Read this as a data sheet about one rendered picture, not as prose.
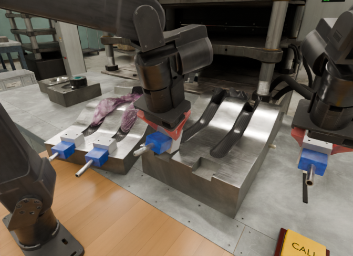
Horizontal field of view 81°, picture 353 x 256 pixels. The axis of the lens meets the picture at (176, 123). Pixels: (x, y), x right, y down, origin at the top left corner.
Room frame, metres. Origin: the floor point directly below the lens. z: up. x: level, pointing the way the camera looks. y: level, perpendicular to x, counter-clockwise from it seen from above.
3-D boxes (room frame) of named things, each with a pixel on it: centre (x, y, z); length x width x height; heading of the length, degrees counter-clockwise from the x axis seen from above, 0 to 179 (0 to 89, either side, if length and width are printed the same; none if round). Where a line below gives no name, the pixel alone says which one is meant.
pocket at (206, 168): (0.36, -0.07, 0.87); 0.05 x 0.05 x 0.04; 55
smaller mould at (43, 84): (1.15, 0.67, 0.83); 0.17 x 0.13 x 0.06; 145
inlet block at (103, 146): (0.43, 0.21, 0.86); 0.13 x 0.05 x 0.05; 163
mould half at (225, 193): (0.57, -0.16, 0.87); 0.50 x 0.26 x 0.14; 145
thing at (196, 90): (1.63, -0.17, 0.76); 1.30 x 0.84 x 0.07; 55
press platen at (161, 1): (1.63, -0.18, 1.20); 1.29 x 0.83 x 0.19; 55
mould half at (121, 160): (0.71, 0.19, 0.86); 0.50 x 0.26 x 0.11; 163
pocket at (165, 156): (0.42, 0.02, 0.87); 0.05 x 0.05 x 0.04; 55
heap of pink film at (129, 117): (0.70, 0.18, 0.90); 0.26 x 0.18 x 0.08; 163
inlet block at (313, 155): (0.32, -0.26, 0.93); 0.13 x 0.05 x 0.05; 146
